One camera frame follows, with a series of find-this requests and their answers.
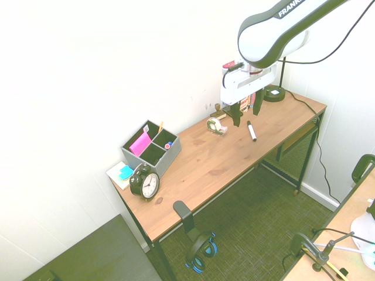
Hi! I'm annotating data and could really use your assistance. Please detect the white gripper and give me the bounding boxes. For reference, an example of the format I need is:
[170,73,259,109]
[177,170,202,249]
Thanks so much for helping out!
[220,63,279,128]

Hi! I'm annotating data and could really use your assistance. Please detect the white marker black cap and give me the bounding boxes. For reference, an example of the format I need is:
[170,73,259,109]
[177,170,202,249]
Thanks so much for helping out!
[246,119,258,143]

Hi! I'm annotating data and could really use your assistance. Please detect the grey desk organizer holder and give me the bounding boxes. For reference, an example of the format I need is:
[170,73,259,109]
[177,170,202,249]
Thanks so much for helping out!
[120,119,182,179]

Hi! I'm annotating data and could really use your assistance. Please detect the black desk lamp base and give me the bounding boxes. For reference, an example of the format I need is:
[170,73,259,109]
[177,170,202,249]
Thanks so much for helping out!
[262,55,287,103]

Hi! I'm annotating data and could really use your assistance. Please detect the clear tape dispenser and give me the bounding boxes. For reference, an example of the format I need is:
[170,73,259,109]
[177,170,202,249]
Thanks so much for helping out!
[206,116,229,137]

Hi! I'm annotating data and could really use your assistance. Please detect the pink lined sticky notes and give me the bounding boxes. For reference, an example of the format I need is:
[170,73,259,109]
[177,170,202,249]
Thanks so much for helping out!
[129,131,152,156]

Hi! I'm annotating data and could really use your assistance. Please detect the black headphone hook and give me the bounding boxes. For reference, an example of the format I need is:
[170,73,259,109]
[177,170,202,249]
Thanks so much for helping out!
[172,200,203,244]

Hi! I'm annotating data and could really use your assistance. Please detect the black twin bell alarm clock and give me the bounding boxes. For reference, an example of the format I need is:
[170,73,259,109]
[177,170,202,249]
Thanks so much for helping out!
[129,163,161,200]

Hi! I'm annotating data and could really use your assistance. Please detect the black table clamp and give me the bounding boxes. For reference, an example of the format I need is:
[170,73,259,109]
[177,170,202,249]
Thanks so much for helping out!
[351,154,375,184]

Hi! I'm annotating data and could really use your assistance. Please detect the black blue headphones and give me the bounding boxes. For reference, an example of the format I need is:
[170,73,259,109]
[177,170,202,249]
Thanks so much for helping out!
[184,231,219,275]

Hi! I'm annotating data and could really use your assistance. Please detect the black metal screw clamp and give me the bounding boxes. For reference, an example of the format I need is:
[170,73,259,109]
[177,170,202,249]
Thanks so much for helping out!
[289,231,355,273]

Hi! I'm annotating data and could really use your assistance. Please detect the light wooden side table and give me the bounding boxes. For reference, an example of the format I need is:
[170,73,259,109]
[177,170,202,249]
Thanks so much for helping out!
[282,172,375,281]

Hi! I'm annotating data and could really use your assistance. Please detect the white notepad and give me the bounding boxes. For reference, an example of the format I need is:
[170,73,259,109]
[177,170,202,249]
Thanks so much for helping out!
[105,162,135,191]

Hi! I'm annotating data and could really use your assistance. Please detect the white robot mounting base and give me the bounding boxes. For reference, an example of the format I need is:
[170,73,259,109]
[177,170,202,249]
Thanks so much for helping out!
[350,197,375,249]

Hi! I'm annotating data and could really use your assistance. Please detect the white green power strip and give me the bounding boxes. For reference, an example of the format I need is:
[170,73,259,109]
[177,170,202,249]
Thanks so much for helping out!
[362,244,375,269]

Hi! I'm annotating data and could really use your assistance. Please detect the dark flat cabinet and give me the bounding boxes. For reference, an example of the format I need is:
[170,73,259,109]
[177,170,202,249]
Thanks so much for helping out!
[22,213,163,281]

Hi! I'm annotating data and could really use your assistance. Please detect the wooden handle stamp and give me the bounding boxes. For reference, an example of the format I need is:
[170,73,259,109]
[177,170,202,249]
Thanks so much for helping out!
[214,102,227,119]

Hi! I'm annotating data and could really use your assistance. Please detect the wooden desk black frame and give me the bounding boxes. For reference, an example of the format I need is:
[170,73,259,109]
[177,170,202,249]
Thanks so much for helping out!
[105,87,328,281]

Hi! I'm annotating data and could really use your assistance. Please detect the black lamp power cable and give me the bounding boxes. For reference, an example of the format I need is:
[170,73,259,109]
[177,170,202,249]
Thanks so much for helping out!
[284,89,342,205]

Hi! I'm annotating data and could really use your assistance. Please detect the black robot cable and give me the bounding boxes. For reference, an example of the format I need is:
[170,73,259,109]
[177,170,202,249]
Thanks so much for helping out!
[282,0,371,64]

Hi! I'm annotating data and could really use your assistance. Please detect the thin black cable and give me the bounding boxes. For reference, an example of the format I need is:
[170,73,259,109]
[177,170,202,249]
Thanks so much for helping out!
[312,227,375,245]

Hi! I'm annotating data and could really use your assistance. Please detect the white cable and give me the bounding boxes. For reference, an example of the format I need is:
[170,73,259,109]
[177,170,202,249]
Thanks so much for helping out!
[313,242,367,253]

